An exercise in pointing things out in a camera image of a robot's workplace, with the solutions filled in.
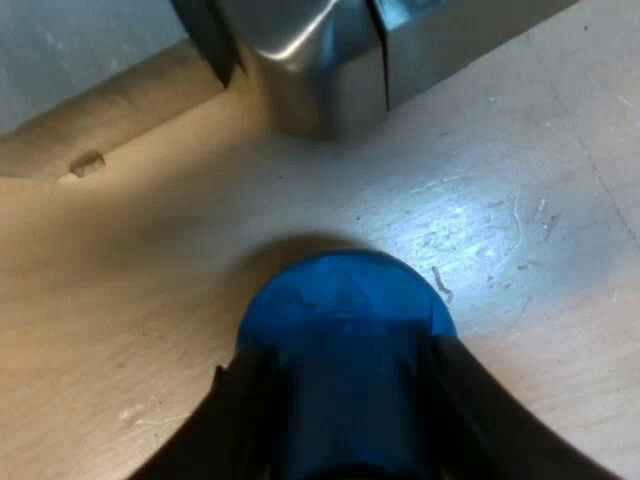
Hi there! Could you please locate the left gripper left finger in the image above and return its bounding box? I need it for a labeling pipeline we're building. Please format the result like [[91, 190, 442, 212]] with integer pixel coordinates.
[[130, 343, 321, 480]]

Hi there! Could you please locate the steel espresso machine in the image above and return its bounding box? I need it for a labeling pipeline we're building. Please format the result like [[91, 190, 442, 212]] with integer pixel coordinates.
[[169, 0, 390, 142]]

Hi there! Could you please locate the metal block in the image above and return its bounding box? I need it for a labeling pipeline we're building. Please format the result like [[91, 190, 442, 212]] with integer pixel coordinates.
[[374, 0, 592, 112]]

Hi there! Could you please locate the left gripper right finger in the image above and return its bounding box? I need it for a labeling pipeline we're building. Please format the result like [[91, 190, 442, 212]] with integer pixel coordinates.
[[409, 333, 576, 480]]

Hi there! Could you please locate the bright blue tamper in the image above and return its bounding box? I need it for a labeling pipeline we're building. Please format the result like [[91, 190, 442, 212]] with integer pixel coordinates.
[[236, 247, 456, 480]]

